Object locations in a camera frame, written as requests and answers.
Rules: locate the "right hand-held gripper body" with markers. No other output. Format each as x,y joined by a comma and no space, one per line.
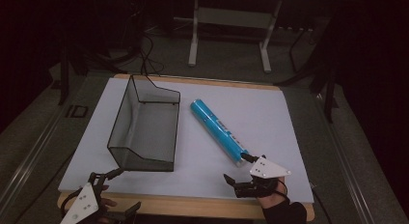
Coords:
267,168

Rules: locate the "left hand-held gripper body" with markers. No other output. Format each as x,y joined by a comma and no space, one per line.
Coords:
82,201

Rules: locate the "blue cylindrical tube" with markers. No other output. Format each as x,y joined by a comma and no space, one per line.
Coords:
217,130

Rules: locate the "person's left hand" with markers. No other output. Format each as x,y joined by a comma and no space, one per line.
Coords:
109,203

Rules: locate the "person's right hand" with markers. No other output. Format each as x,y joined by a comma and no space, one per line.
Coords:
273,201

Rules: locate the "white table mat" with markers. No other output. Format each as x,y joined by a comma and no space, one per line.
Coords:
257,127

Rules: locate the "black mesh metal bin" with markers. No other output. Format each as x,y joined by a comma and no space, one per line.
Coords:
144,134

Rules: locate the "black metal stand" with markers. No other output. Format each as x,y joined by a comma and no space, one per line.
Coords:
329,98
64,82

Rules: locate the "white metal stand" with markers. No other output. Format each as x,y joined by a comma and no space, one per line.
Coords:
193,40

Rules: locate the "aluminium floor rail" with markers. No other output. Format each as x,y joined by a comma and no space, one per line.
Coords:
29,159
349,172

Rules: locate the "black rectangular floor bracket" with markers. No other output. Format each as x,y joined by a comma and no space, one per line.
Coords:
77,111

